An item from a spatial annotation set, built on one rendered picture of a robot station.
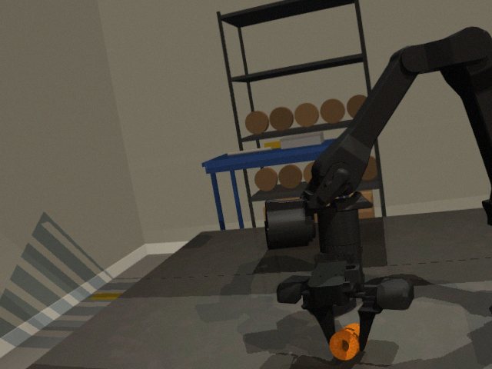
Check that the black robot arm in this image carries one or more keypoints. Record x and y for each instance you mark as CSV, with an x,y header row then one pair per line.
x,y
465,62

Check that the dark grey stepped pedestal with short shaft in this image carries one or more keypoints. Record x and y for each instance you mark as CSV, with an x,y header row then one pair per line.
x,y
345,308

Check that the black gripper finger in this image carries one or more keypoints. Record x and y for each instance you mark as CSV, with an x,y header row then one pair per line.
x,y
325,317
366,315

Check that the orange knob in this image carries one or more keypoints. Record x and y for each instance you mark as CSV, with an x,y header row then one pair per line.
x,y
344,344

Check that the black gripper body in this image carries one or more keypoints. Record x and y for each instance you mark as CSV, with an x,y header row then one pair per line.
x,y
391,293

